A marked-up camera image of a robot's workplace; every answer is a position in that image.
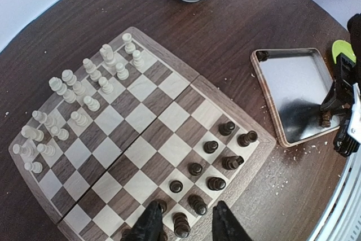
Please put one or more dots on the green plate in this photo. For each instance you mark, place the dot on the green plate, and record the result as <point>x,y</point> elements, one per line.
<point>344,47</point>

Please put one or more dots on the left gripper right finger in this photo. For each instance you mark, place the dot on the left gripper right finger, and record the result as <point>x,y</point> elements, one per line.
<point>225,225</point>

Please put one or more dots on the black chess piece back row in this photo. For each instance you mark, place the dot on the black chess piece back row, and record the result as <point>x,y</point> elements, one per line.
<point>197,204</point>

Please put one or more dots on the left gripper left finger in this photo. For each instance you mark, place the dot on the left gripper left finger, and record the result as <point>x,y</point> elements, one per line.
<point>149,225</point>

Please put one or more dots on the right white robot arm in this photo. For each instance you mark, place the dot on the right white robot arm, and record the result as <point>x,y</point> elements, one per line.
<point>353,26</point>

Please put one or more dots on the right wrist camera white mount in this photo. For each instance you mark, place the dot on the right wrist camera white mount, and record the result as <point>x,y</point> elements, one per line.
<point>347,139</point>

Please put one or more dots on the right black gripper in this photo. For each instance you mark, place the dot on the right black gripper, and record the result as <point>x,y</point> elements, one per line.
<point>341,92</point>

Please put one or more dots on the wooden chess board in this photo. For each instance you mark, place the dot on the wooden chess board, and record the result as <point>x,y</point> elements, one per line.
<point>95,175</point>

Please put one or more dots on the pile of dark chess pieces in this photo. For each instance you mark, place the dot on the pile of dark chess pieces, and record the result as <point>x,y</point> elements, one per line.
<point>326,119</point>

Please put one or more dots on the white chess pieces row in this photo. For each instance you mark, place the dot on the white chess pieces row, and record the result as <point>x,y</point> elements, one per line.
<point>70,90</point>

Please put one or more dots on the metal tray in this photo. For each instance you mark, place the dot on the metal tray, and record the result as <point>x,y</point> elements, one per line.
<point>295,83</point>

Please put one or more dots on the dark rook in tray corner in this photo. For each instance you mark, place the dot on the dark rook in tray corner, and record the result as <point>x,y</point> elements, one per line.
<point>262,56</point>

